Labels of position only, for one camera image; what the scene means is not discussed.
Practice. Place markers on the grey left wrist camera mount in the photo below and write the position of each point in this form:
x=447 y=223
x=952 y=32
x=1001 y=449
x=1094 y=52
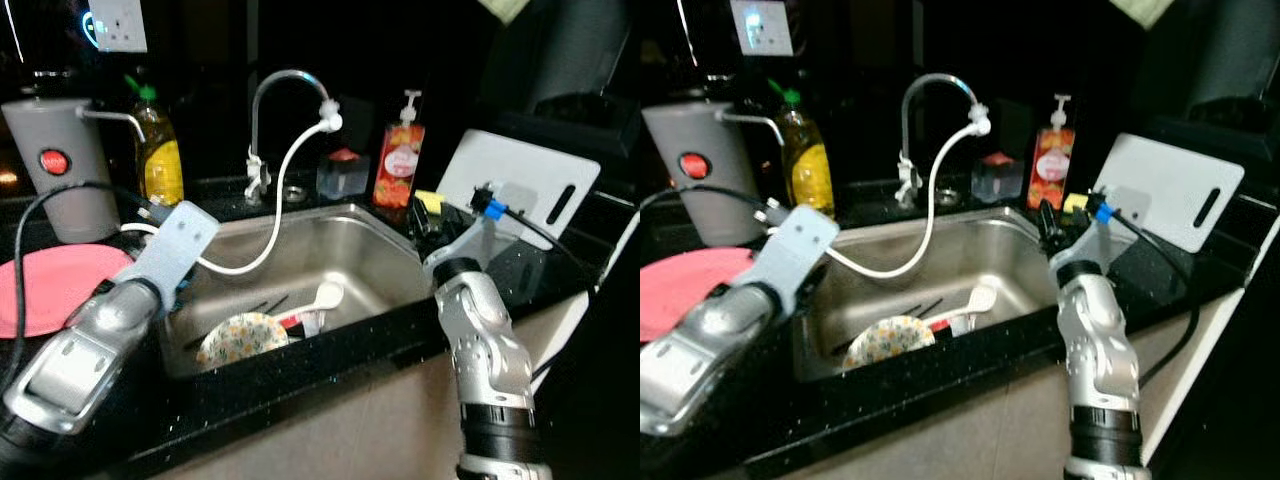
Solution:
x=800 y=250
x=175 y=245

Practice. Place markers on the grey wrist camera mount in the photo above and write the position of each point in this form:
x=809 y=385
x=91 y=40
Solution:
x=1085 y=245
x=465 y=240
x=800 y=250
x=175 y=245

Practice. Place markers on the red peach soap pump bottle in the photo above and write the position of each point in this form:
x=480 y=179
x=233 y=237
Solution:
x=1052 y=160
x=398 y=160

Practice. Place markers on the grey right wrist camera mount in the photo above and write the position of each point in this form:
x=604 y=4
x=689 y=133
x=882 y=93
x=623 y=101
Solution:
x=465 y=240
x=1085 y=245

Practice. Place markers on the white plastic cutting board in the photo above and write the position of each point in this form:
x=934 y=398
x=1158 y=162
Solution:
x=540 y=170
x=1170 y=185

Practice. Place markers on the green cloth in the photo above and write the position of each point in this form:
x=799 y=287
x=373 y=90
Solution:
x=1140 y=10
x=503 y=8

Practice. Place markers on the chrome gooseneck faucet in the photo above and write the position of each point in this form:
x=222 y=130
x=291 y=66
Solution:
x=905 y=130
x=254 y=125

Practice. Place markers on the dark grey kitchen appliance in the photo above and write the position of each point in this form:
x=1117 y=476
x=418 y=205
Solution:
x=1220 y=50
x=580 y=50

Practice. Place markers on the stainless steel sink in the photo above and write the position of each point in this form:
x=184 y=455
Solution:
x=985 y=255
x=330 y=250

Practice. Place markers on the grey water filter jug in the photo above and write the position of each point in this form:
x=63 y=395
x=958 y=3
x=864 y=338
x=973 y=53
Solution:
x=700 y=130
x=50 y=130

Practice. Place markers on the clear soap dish red lid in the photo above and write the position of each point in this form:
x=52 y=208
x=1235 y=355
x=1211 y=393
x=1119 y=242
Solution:
x=995 y=182
x=342 y=178

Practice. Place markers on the floral lemon print plate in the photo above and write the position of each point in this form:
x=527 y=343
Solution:
x=240 y=340
x=888 y=342

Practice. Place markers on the beige cabinet front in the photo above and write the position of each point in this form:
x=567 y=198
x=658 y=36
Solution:
x=350 y=440
x=950 y=440

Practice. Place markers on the white ceramic spoon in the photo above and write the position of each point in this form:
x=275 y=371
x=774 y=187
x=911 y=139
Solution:
x=982 y=297
x=328 y=294

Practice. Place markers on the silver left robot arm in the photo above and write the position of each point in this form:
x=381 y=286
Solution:
x=90 y=345
x=700 y=350

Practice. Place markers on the white wall socket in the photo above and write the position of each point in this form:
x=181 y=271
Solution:
x=118 y=25
x=760 y=28

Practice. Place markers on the yellow dish soap bottle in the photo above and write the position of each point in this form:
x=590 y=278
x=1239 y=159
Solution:
x=810 y=170
x=162 y=170

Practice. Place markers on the pink plate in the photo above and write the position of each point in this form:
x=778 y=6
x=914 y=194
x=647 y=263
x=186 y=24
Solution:
x=50 y=290
x=690 y=290

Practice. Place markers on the red and white bowl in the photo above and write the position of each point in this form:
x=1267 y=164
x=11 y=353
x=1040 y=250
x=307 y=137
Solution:
x=945 y=326
x=300 y=322

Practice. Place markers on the yellow sponge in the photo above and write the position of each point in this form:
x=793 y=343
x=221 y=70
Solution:
x=1075 y=201
x=428 y=197

